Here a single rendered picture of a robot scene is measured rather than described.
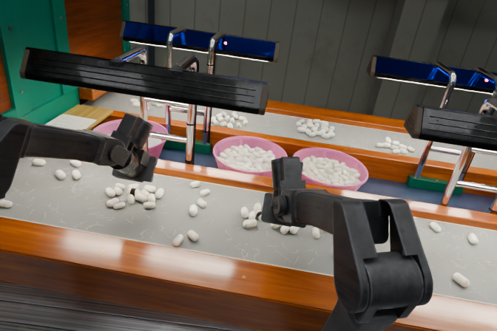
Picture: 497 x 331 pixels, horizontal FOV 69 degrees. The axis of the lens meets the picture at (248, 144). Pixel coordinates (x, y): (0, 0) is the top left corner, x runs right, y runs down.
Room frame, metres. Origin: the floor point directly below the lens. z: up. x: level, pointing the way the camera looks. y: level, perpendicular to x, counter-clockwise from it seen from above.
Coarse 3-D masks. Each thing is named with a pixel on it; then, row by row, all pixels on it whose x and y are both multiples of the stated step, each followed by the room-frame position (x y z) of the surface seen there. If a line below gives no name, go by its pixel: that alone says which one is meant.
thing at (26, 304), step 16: (0, 288) 0.53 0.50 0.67; (16, 288) 0.54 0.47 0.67; (32, 288) 0.54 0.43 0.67; (0, 304) 0.50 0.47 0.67; (16, 304) 0.50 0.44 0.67; (32, 304) 0.51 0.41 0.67; (48, 304) 0.51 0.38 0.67; (64, 304) 0.51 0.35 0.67; (80, 304) 0.52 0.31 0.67; (96, 304) 0.52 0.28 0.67; (112, 304) 0.53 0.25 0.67; (0, 320) 0.46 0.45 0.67; (16, 320) 0.47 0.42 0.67; (32, 320) 0.47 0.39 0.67; (48, 320) 0.47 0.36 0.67; (64, 320) 0.48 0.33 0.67; (80, 320) 0.48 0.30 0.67; (96, 320) 0.49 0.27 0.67; (112, 320) 0.49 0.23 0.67; (128, 320) 0.50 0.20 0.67; (144, 320) 0.50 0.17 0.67; (160, 320) 0.51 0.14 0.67; (176, 320) 0.51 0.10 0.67; (192, 320) 0.52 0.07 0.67
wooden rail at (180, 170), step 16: (160, 160) 1.00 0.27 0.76; (176, 176) 0.95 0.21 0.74; (192, 176) 0.95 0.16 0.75; (208, 176) 0.95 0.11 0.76; (224, 176) 0.96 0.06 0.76; (240, 176) 0.97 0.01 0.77; (256, 176) 0.98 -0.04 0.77; (272, 192) 0.93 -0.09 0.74; (336, 192) 0.94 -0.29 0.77; (352, 192) 0.96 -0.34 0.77; (416, 208) 0.91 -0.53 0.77; (432, 208) 0.92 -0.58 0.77; (448, 208) 0.93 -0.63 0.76; (464, 224) 0.89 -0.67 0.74; (480, 224) 0.89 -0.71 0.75; (496, 224) 0.89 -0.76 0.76
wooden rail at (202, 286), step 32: (0, 224) 0.63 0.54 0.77; (32, 224) 0.64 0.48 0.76; (0, 256) 0.55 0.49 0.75; (32, 256) 0.55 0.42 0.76; (64, 256) 0.56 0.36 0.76; (96, 256) 0.57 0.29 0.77; (128, 256) 0.58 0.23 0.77; (160, 256) 0.59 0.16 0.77; (192, 256) 0.60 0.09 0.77; (64, 288) 0.54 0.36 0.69; (96, 288) 0.54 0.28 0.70; (128, 288) 0.53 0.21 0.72; (160, 288) 0.53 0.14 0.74; (192, 288) 0.52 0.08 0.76; (224, 288) 0.53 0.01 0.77; (256, 288) 0.54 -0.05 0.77; (288, 288) 0.55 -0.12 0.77; (320, 288) 0.56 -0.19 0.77; (224, 320) 0.52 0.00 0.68; (256, 320) 0.51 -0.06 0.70; (288, 320) 0.51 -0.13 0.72; (320, 320) 0.50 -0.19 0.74; (416, 320) 0.51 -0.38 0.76; (448, 320) 0.52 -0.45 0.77; (480, 320) 0.53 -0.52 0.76
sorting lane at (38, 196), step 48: (48, 192) 0.80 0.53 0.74; (96, 192) 0.82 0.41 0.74; (192, 192) 0.88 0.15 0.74; (240, 192) 0.92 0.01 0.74; (144, 240) 0.66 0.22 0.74; (240, 240) 0.70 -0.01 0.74; (288, 240) 0.73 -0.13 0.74; (432, 240) 0.80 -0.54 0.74; (480, 240) 0.83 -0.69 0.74; (480, 288) 0.64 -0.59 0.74
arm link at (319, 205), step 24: (288, 192) 0.54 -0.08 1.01; (312, 192) 0.50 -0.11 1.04; (288, 216) 0.52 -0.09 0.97; (312, 216) 0.46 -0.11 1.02; (336, 216) 0.36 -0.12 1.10; (360, 216) 0.35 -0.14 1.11; (384, 216) 0.38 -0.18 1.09; (408, 216) 0.36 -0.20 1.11; (336, 240) 0.35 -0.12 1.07; (360, 240) 0.32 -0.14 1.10; (384, 240) 0.37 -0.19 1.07; (408, 240) 0.34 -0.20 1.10; (336, 264) 0.33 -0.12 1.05; (360, 264) 0.30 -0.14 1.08; (336, 288) 0.32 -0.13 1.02; (360, 288) 0.28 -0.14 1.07; (432, 288) 0.30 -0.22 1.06; (360, 312) 0.28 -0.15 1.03
